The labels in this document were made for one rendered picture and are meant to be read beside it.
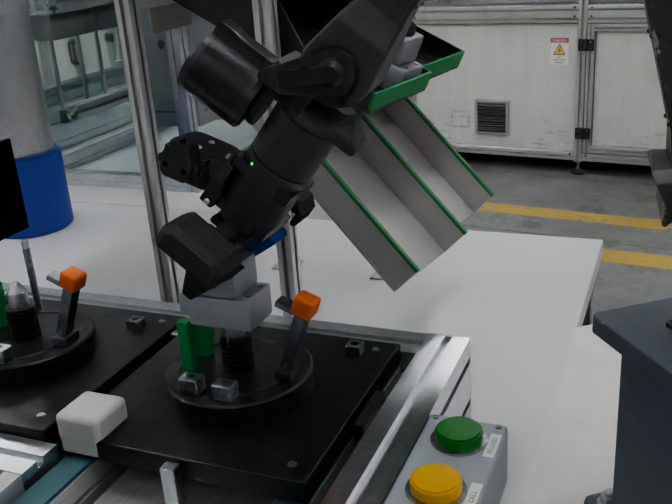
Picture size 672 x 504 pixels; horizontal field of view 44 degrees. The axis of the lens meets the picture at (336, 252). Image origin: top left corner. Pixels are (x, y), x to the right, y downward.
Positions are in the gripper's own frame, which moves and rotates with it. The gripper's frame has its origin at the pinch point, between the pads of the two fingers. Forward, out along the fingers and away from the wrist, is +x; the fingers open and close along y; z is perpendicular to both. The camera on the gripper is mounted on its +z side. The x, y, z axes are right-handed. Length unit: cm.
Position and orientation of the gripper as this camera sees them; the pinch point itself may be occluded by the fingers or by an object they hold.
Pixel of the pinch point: (217, 260)
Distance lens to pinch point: 76.0
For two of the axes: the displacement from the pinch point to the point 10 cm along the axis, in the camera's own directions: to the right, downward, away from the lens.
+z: -7.7, -6.4, 0.8
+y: -3.8, 3.5, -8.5
